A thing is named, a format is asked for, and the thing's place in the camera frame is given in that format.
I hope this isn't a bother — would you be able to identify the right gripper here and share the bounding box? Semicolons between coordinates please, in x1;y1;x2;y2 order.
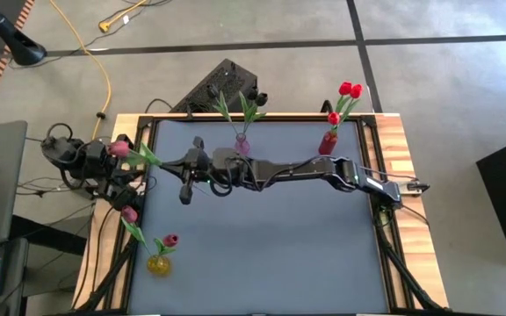
161;135;249;188

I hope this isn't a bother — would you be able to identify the black artificial tulip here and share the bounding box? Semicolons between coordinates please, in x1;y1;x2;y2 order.
206;85;241;137
242;91;270;136

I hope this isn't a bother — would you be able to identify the purple glass vase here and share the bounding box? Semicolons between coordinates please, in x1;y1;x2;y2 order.
234;133;251;157

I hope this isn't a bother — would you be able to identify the yellow glass vase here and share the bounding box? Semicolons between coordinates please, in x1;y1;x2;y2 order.
146;255;173;277

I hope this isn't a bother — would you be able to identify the red ribbed glass vase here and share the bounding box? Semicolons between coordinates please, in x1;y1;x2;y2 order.
317;130;339;157

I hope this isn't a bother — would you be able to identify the black computer tower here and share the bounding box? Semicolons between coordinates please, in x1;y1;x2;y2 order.
171;58;258;114

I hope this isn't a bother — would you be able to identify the grey table mat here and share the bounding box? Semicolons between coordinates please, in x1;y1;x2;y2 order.
127;119;389;315

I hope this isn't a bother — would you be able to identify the black floor stand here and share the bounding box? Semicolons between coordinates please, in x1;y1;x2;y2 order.
0;0;48;67

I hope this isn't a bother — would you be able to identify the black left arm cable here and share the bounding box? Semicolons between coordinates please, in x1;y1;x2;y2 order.
41;121;76;153

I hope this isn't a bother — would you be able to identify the yellow power cord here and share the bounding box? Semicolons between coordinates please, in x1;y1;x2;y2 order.
48;0;112;142

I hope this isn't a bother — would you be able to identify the black metal table frame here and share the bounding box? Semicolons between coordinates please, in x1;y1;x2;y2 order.
71;112;450;316

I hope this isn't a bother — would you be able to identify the yellow cord with plug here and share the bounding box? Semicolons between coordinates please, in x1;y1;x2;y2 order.
98;0;148;34

